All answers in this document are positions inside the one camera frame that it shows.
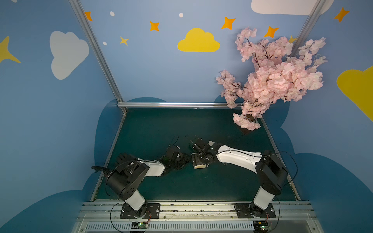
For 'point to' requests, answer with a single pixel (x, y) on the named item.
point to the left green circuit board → (139, 225)
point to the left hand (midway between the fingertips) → (194, 161)
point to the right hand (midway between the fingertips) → (200, 159)
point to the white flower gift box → (197, 161)
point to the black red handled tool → (97, 168)
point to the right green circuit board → (261, 226)
